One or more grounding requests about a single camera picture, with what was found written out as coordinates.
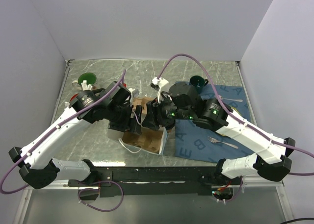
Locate blue letter print cloth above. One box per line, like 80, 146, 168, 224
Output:
175, 85, 253, 163

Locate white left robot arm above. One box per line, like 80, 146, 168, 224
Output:
9, 81, 141, 189

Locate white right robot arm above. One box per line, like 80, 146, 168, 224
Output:
142, 78, 295, 184

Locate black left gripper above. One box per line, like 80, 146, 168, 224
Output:
105, 102, 142, 135

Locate silver spoon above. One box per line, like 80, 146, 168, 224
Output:
219, 95, 243, 102

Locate dark green mug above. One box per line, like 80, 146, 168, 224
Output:
189, 75, 209, 94

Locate green polka dot plate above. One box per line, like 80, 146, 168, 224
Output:
231, 107, 242, 116

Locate white mug green inside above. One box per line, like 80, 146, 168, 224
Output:
71, 73, 100, 91

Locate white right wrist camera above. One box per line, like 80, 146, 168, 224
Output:
150, 77, 170, 103

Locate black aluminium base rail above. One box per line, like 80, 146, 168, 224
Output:
24, 166, 285, 198

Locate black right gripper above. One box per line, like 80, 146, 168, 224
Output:
140, 91, 193, 131

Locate light blue paper bag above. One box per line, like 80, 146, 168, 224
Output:
107, 118, 168, 155

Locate white wrapped straws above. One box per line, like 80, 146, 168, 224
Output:
65, 80, 93, 107

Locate silver fork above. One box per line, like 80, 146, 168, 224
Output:
208, 137, 238, 149

